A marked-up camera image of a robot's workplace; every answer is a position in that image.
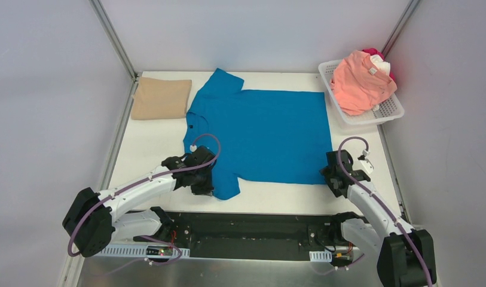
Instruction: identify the blue t shirt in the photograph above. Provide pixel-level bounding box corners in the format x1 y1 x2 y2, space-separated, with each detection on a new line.
184 69 332 200

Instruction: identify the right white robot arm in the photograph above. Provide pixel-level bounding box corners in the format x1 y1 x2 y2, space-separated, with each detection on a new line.
320 149 437 286

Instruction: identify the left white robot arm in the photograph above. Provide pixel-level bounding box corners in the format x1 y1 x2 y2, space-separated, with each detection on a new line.
62 146 218 258

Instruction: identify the right controller board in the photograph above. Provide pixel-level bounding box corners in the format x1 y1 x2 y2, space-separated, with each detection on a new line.
308 249 353 263

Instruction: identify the controller board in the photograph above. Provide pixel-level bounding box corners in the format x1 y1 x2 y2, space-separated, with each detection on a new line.
96 244 190 259
308 249 353 263

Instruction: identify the left controller board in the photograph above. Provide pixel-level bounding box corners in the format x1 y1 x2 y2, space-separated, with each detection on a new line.
96 244 190 259

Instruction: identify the white plastic basket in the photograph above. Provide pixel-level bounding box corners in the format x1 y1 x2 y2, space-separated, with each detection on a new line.
318 60 405 129

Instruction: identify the folded beige t shirt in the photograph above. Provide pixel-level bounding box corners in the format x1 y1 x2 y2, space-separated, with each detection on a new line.
130 77 192 121

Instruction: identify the salmon pink t shirt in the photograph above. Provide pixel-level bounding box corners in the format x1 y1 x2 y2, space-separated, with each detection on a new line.
329 50 398 115

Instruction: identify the white garment in basket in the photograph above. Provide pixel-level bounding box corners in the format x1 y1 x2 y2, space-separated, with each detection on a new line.
370 54 391 76

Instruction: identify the magenta garment in basket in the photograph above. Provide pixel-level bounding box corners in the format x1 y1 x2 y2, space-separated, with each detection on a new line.
362 48 396 81

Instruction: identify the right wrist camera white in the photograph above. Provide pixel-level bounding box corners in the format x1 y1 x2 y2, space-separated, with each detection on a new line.
357 149 375 174

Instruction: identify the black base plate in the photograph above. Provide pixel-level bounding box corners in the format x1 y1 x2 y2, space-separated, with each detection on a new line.
120 207 386 262

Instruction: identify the aluminium frame rail right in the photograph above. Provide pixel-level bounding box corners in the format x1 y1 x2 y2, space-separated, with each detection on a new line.
381 0 422 57

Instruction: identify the aluminium frame rail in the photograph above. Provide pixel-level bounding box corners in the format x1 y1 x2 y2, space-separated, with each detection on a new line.
381 0 422 57
89 0 138 82

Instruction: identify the aluminium frame rail left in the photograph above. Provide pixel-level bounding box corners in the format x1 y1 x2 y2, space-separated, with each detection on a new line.
89 0 138 82

